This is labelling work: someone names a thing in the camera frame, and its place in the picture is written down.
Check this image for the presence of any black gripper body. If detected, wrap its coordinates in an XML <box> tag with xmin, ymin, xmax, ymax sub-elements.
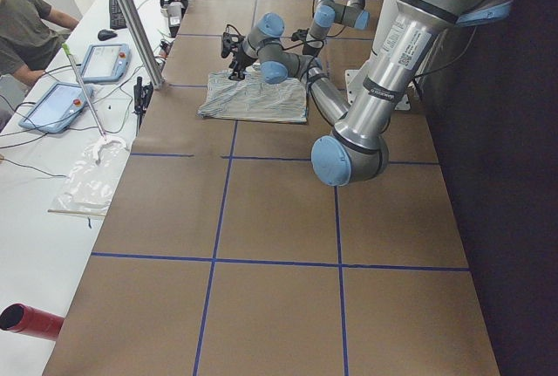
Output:
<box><xmin>229</xmin><ymin>46</ymin><xmax>255</xmax><ymax>75</ymax></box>

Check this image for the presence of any blue white striped polo shirt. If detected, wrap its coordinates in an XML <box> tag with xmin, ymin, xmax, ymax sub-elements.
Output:
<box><xmin>197</xmin><ymin>66</ymin><xmax>308</xmax><ymax>124</ymax></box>

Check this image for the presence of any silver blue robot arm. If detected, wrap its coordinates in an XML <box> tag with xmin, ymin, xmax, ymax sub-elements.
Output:
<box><xmin>221</xmin><ymin>0</ymin><xmax>513</xmax><ymax>186</ymax></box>
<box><xmin>303</xmin><ymin>0</ymin><xmax>370</xmax><ymax>56</ymax></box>

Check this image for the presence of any black tool on table edge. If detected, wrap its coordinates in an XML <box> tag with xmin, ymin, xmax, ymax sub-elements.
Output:
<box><xmin>133</xmin><ymin>76</ymin><xmax>153</xmax><ymax>133</ymax></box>

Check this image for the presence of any black keyboard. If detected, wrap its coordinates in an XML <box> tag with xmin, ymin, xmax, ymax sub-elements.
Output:
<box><xmin>108</xmin><ymin>0</ymin><xmax>127</xmax><ymax>30</ymax></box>

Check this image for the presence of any far blue teach pendant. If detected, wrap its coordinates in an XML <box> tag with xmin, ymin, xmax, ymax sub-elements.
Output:
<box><xmin>80</xmin><ymin>44</ymin><xmax>131</xmax><ymax>84</ymax></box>

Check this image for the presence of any blue teach pendant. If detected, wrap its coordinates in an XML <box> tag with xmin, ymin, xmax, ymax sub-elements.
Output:
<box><xmin>80</xmin><ymin>44</ymin><xmax>131</xmax><ymax>84</ymax></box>
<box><xmin>18</xmin><ymin>82</ymin><xmax>87</xmax><ymax>133</ymax></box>

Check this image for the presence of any black computer mouse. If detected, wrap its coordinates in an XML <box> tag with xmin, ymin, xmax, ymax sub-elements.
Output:
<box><xmin>97</xmin><ymin>29</ymin><xmax>118</xmax><ymax>41</ymax></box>

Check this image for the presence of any reacher grabber stick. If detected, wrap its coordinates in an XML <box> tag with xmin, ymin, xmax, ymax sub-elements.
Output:
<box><xmin>62</xmin><ymin>44</ymin><xmax>127</xmax><ymax>165</ymax></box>

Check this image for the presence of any near blue teach pendant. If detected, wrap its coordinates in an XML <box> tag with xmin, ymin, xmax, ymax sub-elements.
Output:
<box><xmin>18</xmin><ymin>82</ymin><xmax>87</xmax><ymax>133</ymax></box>

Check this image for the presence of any clear plastic bag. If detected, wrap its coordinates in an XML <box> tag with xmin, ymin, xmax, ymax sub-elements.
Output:
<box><xmin>49</xmin><ymin>144</ymin><xmax>129</xmax><ymax>217</ymax></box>

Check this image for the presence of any person in green shirt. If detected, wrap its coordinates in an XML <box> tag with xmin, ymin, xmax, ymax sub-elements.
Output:
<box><xmin>1</xmin><ymin>0</ymin><xmax>78</xmax><ymax>87</ymax></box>

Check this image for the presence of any red cylinder tube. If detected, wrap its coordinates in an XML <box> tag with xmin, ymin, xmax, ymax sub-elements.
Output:
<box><xmin>1</xmin><ymin>304</ymin><xmax>65</xmax><ymax>341</ymax></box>

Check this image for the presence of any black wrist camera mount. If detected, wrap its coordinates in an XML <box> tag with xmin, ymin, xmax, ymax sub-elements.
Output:
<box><xmin>221</xmin><ymin>24</ymin><xmax>245</xmax><ymax>58</ymax></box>
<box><xmin>290</xmin><ymin>29</ymin><xmax>308</xmax><ymax>42</ymax></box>

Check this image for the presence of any white pillar mount base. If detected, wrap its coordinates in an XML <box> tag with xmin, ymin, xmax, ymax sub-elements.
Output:
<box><xmin>344</xmin><ymin>68</ymin><xmax>412</xmax><ymax>112</ymax></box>

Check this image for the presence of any aluminium frame post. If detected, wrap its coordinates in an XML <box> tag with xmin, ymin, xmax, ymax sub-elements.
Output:
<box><xmin>117</xmin><ymin>0</ymin><xmax>164</xmax><ymax>90</ymax></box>

